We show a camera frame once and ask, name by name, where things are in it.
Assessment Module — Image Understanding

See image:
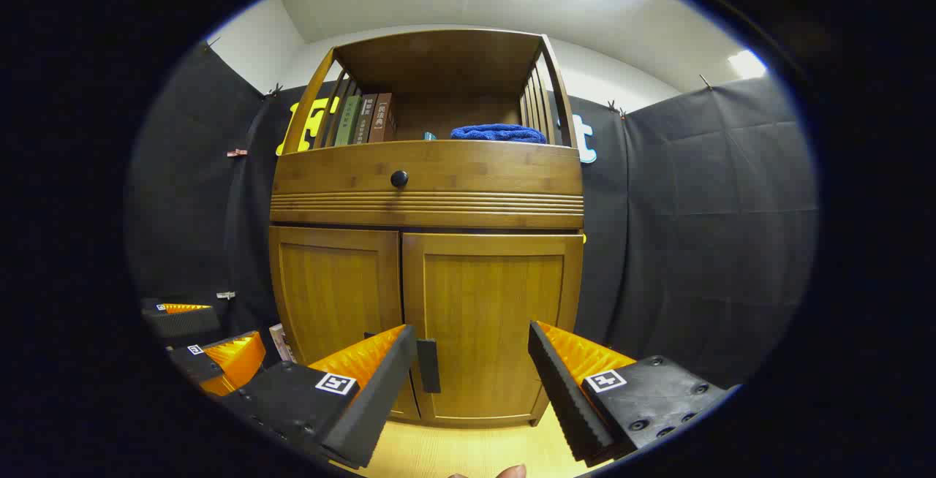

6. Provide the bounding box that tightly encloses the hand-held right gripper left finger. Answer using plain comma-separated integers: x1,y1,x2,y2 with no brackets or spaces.
219,325,419,470

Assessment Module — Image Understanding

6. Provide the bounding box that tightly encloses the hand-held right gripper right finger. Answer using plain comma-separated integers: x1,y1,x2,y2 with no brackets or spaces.
528,321,732,466

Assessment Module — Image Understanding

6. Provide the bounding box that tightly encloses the black door handle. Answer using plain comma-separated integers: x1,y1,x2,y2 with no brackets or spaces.
417,339,442,393

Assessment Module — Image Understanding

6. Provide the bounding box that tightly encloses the wooden shoe cabinet door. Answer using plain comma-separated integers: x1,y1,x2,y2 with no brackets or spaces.
269,226,421,422
402,232,584,428

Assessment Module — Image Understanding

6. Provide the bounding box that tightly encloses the wooden double-door shoe cabinet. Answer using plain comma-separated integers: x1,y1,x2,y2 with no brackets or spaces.
268,29,586,429

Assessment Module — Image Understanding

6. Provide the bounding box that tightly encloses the wooden cabinet drawer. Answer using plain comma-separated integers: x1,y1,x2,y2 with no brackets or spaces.
271,140,586,229

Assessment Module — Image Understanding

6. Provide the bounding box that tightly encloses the black backdrop cloth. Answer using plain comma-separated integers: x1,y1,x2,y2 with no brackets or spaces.
128,43,818,391

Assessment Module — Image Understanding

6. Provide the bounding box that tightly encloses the green book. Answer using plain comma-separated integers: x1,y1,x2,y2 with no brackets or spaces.
335,95,363,146

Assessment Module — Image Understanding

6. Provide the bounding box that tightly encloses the blue towel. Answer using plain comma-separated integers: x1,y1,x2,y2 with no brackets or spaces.
450,124,548,145

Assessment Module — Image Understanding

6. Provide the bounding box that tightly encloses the dark brown book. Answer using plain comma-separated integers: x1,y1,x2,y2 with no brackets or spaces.
353,94,379,145

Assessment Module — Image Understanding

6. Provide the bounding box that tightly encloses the ceiling light panel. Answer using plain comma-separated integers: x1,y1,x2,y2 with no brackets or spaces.
728,50,767,79

